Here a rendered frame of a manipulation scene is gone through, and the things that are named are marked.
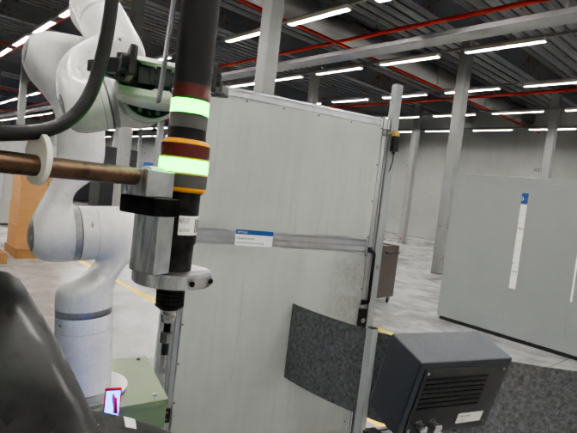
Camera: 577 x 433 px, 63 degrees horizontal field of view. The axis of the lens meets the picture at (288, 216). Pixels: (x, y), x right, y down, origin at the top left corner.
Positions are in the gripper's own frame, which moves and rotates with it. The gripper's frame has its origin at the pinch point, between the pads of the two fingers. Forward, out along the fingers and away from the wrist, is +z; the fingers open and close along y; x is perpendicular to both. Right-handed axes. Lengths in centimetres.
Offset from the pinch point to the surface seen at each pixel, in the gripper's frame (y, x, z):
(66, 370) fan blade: 7.9, -29.8, 7.0
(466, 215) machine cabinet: -482, -17, -430
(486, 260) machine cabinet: -492, -73, -395
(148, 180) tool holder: 3.5, -11.8, 14.3
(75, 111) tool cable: 9.1, -7.7, 16.8
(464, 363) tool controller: -69, -43, -19
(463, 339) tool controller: -75, -40, -26
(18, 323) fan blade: 12.2, -26.1, 4.5
